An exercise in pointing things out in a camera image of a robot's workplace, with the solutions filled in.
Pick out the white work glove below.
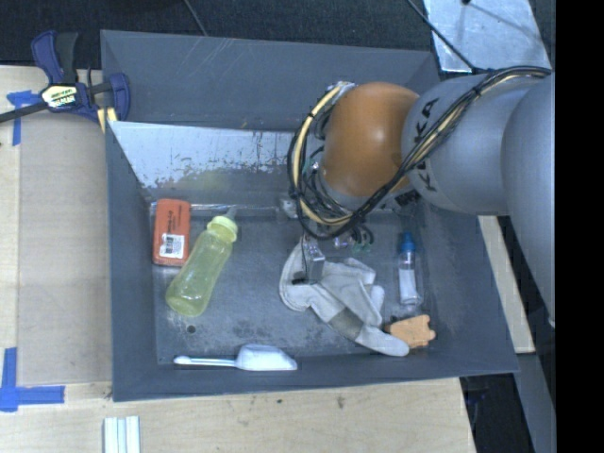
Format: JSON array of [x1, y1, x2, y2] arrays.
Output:
[[278, 242, 411, 358]]

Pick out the clear small bottle blue cap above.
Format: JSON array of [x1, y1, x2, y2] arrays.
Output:
[[396, 231, 425, 308]]

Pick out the white plastic scoop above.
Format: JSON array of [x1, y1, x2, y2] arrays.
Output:
[[173, 344, 299, 373]]

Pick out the yellow baby bottle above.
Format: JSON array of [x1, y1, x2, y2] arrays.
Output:
[[164, 207, 240, 318]]

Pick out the orange toy piece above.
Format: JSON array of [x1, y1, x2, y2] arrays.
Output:
[[383, 313, 438, 349]]

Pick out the orange packet with barcode label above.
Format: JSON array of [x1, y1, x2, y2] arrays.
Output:
[[151, 198, 193, 268]]

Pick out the grey metal bin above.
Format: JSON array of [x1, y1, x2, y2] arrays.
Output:
[[99, 29, 521, 403]]

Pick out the pale wood flat board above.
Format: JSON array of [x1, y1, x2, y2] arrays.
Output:
[[17, 115, 115, 388]]

